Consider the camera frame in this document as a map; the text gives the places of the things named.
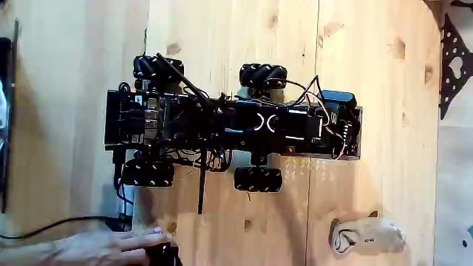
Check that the person's hand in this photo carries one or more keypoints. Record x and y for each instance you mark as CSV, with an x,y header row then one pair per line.
x,y
118,247

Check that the black mecanum wheel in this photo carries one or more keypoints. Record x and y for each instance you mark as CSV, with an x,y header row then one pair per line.
x,y
148,173
258,179
263,75
159,68

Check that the black antenna rod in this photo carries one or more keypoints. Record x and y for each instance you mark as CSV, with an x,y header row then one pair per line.
x,y
201,184
177,75

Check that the black oval camera box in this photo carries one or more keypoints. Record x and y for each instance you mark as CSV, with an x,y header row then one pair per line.
x,y
338,98

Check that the black leader arm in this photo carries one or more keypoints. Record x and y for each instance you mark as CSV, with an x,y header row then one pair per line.
x,y
164,255

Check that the white sock with black marks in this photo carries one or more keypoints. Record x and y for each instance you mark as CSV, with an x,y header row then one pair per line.
x,y
373,236

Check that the black monitor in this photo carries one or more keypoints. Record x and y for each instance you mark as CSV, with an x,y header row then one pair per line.
x,y
6,122

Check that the black perforated heart panel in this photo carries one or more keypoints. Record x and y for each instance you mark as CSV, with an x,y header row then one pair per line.
x,y
449,55

